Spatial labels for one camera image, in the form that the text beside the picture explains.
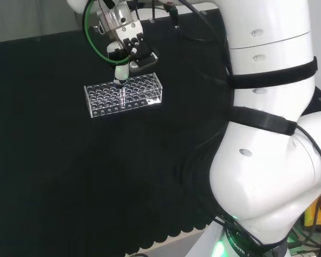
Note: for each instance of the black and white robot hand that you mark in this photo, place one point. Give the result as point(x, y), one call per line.
point(131, 37)

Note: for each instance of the clear glass test tube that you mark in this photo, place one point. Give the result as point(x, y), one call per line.
point(122, 97)

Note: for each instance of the clear acrylic test tube rack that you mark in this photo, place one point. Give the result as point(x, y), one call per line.
point(141, 92)

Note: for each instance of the black upright pole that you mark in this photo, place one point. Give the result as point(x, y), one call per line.
point(153, 9)

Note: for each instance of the black bench cloth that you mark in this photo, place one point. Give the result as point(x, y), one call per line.
point(69, 166)

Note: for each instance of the yellow stop button box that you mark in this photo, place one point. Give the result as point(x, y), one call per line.
point(317, 214)

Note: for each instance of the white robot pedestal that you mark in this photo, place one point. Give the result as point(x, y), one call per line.
point(203, 238)

